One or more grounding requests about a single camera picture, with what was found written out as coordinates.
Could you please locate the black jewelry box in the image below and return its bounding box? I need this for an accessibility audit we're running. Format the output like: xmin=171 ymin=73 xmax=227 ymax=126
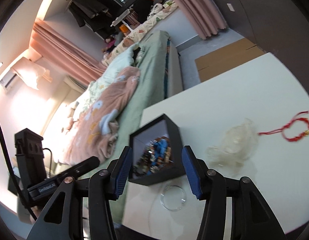
xmin=128 ymin=114 xmax=185 ymax=186

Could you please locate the silver bangle bracelet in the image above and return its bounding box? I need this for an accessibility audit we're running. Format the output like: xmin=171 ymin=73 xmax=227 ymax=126
xmin=159 ymin=184 xmax=188 ymax=212

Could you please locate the blue fabric flower jewelry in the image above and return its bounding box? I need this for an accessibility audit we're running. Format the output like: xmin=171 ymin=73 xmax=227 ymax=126
xmin=151 ymin=137 xmax=170 ymax=163

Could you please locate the pink patterned blanket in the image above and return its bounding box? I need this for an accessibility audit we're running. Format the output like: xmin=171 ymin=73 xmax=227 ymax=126
xmin=58 ymin=66 xmax=140 ymax=165

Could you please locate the white organza pouch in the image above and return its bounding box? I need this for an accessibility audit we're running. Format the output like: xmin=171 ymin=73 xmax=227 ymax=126
xmin=206 ymin=119 xmax=259 ymax=176

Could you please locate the brown cardboard sheet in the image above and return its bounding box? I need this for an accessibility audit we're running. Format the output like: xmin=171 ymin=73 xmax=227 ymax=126
xmin=195 ymin=38 xmax=265 ymax=82

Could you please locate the light green pillow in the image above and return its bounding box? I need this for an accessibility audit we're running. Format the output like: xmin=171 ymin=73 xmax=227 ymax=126
xmin=87 ymin=43 xmax=140 ymax=98

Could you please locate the green bed sheet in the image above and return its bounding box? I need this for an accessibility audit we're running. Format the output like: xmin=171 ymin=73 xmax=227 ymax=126
xmin=104 ymin=29 xmax=171 ymax=224

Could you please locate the pink curtain left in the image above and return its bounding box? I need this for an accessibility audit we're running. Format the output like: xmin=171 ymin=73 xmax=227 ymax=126
xmin=29 ymin=18 xmax=107 ymax=85

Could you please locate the pink curtain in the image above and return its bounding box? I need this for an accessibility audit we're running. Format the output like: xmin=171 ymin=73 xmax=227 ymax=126
xmin=29 ymin=18 xmax=107 ymax=85
xmin=174 ymin=0 xmax=227 ymax=40

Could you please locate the floral window seat cushion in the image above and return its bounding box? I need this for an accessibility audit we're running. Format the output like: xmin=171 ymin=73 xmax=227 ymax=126
xmin=101 ymin=0 xmax=178 ymax=66

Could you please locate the pink curtain right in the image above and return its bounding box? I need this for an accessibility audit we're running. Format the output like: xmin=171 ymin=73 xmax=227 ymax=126
xmin=174 ymin=0 xmax=227 ymax=40

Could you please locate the black cable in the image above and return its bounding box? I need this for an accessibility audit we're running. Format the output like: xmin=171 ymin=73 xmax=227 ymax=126
xmin=0 ymin=114 xmax=39 ymax=222

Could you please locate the wall air conditioner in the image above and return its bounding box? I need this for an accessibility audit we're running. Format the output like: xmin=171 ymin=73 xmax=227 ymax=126
xmin=0 ymin=70 xmax=18 ymax=91

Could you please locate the red string bracelet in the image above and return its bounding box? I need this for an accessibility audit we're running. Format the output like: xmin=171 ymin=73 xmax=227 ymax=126
xmin=258 ymin=110 xmax=309 ymax=143

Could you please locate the white wall socket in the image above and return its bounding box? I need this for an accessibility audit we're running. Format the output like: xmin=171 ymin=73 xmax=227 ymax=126
xmin=227 ymin=3 xmax=235 ymax=12

